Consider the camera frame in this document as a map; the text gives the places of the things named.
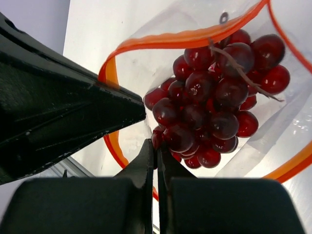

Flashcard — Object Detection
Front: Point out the clear zip bag orange zipper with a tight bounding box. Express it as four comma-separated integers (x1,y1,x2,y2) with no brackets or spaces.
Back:
98,0,312,183

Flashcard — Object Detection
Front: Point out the red grape bunch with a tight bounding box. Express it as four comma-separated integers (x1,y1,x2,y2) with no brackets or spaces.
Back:
144,29,290,169

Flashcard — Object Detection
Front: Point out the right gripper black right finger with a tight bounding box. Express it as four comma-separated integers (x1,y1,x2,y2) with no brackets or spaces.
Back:
157,146,304,234

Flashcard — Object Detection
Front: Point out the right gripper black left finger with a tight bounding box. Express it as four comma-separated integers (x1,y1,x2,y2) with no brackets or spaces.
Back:
0,139,154,234

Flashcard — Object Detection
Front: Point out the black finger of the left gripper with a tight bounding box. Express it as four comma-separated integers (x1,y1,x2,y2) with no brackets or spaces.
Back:
0,15,146,184

